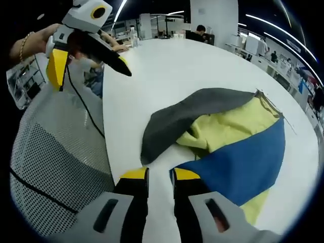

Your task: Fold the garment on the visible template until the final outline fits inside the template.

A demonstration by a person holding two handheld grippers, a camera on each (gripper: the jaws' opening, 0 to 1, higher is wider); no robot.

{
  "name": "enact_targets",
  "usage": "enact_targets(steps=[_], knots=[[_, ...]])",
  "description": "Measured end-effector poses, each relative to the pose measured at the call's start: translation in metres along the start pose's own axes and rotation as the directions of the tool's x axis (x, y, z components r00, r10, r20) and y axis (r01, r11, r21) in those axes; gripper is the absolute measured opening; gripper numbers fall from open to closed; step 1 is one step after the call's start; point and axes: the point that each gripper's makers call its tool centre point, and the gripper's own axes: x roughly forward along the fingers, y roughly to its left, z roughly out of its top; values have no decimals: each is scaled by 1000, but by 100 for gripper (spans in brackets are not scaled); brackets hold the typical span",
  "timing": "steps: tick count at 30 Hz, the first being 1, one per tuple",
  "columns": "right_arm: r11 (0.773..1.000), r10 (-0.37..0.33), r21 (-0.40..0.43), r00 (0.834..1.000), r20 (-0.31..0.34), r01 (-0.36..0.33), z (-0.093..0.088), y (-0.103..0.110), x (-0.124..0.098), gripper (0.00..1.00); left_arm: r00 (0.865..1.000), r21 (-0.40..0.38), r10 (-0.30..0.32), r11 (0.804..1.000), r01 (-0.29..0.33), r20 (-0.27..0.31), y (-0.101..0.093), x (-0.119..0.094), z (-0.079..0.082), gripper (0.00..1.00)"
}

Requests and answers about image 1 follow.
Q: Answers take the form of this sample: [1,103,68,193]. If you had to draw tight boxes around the clear storage drawer unit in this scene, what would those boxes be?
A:
[6,57,47,110]

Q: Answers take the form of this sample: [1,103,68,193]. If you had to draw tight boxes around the gold bracelet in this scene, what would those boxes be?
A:
[19,31,36,63]

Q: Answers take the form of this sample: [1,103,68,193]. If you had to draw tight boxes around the white mesh chair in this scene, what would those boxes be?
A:
[10,86,115,239]

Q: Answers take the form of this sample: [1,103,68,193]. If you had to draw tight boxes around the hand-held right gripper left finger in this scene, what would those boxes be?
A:
[48,167,150,243]

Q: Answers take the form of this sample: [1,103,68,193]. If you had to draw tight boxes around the clear plastic bottle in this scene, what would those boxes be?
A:
[129,26,140,48]

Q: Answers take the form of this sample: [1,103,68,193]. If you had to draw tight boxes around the person's left hand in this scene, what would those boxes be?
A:
[32,23,63,53]

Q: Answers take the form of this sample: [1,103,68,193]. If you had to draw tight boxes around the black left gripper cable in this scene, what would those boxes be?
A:
[64,62,106,139]

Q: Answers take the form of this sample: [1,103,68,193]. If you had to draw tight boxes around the yellow blue grey garment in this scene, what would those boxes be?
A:
[140,87,297,226]

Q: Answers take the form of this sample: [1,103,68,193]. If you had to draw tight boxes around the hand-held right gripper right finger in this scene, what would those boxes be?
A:
[173,167,279,243]

